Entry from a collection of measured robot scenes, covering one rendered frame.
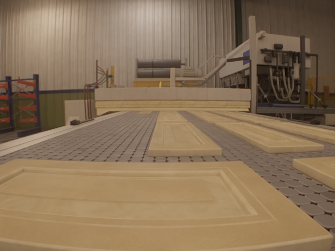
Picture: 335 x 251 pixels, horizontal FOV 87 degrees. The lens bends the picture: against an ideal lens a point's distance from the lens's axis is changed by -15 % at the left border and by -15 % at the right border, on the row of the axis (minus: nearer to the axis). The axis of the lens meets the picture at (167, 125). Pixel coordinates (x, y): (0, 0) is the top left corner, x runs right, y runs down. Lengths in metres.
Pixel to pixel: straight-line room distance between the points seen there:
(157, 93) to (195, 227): 2.69
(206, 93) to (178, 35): 4.81
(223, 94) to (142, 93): 1.13
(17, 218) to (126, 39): 7.38
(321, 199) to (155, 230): 0.25
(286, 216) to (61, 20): 8.57
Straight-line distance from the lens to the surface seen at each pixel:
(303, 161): 0.49
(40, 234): 0.23
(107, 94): 2.96
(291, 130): 1.05
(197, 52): 7.40
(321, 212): 0.33
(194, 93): 2.89
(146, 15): 7.78
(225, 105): 2.99
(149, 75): 6.43
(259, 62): 4.31
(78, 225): 0.23
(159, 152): 0.53
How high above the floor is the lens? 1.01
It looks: 7 degrees down
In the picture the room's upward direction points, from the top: straight up
